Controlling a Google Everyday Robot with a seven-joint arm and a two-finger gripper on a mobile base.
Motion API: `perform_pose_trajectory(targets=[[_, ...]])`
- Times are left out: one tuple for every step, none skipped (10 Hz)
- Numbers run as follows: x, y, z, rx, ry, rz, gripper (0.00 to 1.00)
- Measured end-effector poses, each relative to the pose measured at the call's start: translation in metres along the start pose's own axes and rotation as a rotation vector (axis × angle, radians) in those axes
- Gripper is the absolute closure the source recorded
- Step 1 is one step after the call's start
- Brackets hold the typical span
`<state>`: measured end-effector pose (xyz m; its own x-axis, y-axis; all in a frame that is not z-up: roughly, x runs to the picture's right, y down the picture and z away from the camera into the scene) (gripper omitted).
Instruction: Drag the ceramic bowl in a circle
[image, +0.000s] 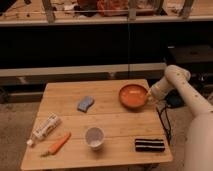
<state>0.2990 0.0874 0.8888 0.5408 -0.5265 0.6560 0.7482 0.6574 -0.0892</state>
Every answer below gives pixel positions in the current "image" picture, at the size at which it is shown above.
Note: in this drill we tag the orange ceramic bowl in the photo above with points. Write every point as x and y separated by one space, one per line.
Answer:
133 96

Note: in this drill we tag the blue sponge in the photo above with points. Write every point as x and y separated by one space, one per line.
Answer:
85 103

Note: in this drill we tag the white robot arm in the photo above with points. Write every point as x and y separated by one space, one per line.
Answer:
198 154

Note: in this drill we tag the orange carrot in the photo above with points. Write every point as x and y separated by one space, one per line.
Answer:
54 148

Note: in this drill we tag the white paper cup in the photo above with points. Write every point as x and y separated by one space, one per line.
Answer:
94 138

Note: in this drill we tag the white toothpaste tube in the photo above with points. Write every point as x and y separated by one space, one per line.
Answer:
44 129

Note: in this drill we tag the black white striped block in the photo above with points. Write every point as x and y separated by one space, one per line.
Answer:
149 145

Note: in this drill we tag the wooden table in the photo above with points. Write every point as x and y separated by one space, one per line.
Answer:
120 126

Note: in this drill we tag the black box on shelf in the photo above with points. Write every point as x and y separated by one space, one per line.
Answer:
195 58

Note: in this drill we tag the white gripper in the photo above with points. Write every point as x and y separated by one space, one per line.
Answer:
152 95

